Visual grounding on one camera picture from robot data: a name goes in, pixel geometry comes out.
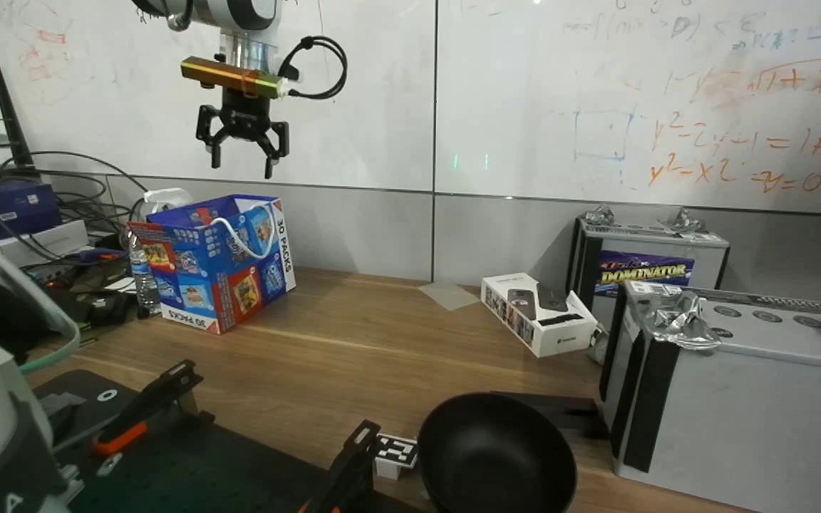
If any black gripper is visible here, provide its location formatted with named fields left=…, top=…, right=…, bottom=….
left=195, top=89, right=295, bottom=183

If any thin white rope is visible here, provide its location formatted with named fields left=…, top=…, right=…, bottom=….
left=205, top=210, right=279, bottom=266

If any blue printed cardboard box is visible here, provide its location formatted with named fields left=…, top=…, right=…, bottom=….
left=127, top=194, right=301, bottom=336

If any dark blue device box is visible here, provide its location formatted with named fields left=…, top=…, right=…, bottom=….
left=0, top=179, right=67, bottom=243

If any small open white box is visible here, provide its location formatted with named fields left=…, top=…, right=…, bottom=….
left=480, top=270, right=604, bottom=358

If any black power adapter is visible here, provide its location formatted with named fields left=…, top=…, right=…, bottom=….
left=51, top=281, right=142, bottom=330

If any black clamp orange trigger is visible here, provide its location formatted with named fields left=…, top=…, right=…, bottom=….
left=51, top=357, right=205, bottom=462

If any black perforated mat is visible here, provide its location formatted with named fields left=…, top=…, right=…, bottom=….
left=34, top=368, right=415, bottom=513

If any black white fiducial tag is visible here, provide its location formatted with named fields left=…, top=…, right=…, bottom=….
left=370, top=427, right=423, bottom=481

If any black frying pan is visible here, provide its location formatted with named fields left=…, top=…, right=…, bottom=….
left=417, top=391, right=580, bottom=513

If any large silver toaster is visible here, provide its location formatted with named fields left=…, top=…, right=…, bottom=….
left=600, top=276, right=821, bottom=513

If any yellow wrist camera bar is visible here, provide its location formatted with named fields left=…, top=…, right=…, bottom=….
left=181, top=53, right=296, bottom=102

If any thin black camera cable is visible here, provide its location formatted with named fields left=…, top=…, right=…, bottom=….
left=274, top=35, right=350, bottom=102

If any black cable bundle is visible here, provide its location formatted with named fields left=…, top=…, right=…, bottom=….
left=0, top=149, right=152, bottom=267

